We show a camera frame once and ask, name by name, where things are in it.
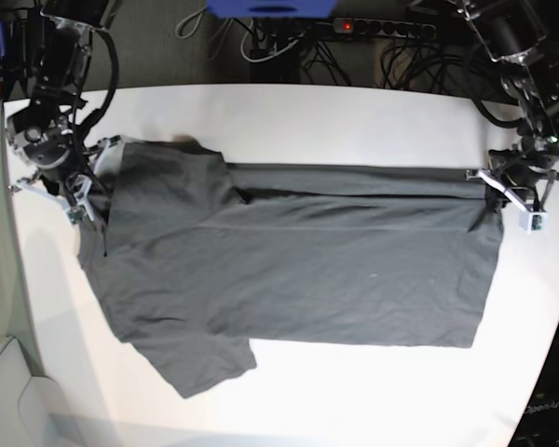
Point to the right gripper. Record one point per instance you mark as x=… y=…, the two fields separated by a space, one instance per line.
x=67 y=177

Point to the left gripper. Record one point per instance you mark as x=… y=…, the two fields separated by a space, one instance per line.
x=522 y=179

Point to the dark grey t-shirt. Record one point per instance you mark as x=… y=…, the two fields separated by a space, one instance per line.
x=199 y=256

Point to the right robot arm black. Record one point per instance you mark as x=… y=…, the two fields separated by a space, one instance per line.
x=46 y=132

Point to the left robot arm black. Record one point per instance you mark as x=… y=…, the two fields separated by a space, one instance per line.
x=521 y=40

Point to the grey bin at left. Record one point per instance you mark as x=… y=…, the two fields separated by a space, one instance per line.
x=33 y=409

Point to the blue box overhead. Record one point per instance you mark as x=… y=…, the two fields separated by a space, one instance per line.
x=271 y=8

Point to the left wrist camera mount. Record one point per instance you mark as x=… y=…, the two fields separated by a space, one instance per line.
x=533 y=216

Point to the black power strip red switch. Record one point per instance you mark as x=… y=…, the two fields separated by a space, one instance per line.
x=384 y=28

